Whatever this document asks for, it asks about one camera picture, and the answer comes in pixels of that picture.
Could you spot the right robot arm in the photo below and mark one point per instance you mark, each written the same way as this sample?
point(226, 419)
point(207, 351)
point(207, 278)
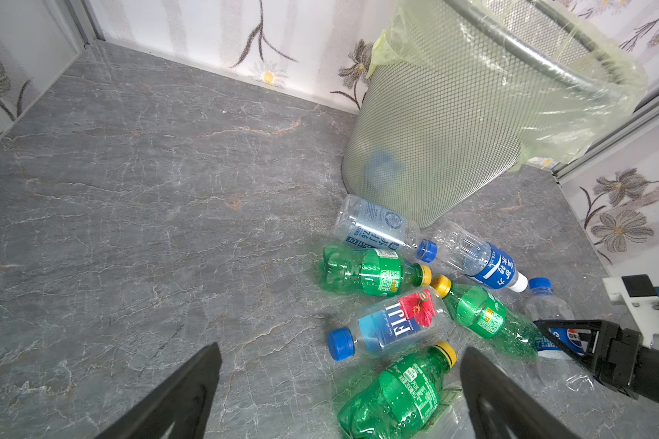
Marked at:
point(612, 356)

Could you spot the green bottle yellow cap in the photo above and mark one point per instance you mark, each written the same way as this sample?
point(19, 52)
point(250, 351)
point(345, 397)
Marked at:
point(473, 307)
point(402, 399)
point(372, 272)

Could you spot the Fiji water bottle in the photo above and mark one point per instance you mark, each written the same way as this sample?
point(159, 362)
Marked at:
point(390, 326)

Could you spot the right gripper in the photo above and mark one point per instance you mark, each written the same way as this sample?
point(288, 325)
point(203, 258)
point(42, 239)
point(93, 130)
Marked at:
point(612, 356)

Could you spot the clear bottle blue label white cap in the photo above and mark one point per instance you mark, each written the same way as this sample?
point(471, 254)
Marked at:
point(478, 259)

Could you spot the clear square bottle white cap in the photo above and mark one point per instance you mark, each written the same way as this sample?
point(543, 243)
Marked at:
point(451, 419)

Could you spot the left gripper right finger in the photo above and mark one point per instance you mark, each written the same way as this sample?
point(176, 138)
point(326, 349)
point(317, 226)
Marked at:
point(499, 408)

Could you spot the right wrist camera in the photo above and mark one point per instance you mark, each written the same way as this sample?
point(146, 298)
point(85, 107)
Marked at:
point(641, 297)

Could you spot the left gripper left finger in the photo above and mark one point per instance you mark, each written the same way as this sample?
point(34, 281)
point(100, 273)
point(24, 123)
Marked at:
point(180, 406)

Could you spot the green-lined mesh trash bin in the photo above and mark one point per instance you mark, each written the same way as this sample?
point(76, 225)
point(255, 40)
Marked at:
point(461, 91)

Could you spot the clear bottle light-blue label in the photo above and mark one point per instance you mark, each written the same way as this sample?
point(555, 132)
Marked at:
point(364, 224)

